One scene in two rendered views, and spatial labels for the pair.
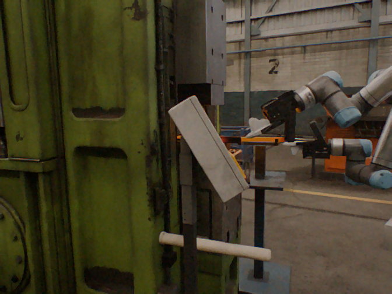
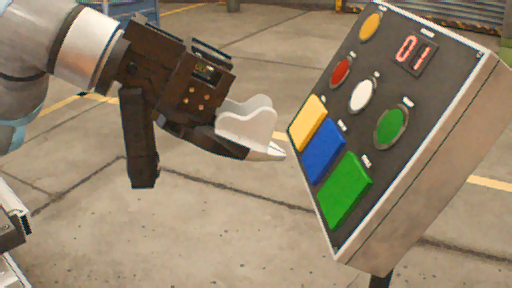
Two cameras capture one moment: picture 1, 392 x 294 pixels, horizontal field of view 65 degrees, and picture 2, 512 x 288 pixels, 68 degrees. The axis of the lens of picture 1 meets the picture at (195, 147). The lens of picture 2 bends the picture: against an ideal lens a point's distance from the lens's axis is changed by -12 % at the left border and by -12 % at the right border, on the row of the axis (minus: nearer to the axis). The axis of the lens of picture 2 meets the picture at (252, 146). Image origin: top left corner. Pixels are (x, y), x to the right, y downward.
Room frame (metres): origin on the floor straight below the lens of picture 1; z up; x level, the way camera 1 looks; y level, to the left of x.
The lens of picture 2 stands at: (1.47, -0.23, 1.29)
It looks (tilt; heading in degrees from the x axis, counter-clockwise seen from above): 27 degrees down; 177
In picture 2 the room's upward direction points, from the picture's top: straight up
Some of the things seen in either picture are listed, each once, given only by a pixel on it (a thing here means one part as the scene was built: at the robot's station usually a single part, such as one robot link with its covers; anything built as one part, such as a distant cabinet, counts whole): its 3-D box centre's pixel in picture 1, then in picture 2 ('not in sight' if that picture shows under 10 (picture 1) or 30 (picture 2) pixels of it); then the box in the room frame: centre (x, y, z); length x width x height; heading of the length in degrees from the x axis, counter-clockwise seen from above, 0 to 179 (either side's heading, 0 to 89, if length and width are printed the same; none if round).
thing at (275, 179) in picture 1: (260, 179); not in sight; (1.93, -0.41, 0.69); 0.40 x 0.30 x 0.02; 162
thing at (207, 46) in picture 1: (180, 46); not in sight; (1.62, 0.07, 1.46); 0.42 x 0.39 x 0.40; 68
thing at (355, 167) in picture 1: (357, 172); not in sight; (1.28, -0.68, 0.88); 0.11 x 0.08 x 0.11; 8
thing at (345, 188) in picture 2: not in sight; (345, 191); (1.06, -0.10, 1.01); 0.07 x 0.05 x 0.07; 3
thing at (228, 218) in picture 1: (183, 193); not in sight; (1.63, 0.07, 0.69); 0.56 x 0.38 x 0.45; 68
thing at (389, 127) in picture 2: not in sight; (390, 126); (1.05, -0.05, 1.09); 0.05 x 0.03 x 0.04; 158
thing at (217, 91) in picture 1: (178, 95); not in sight; (1.58, 0.08, 1.21); 0.42 x 0.20 x 0.10; 68
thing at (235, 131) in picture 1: (217, 145); not in sight; (5.76, -0.42, 0.36); 1.20 x 0.80 x 0.72; 66
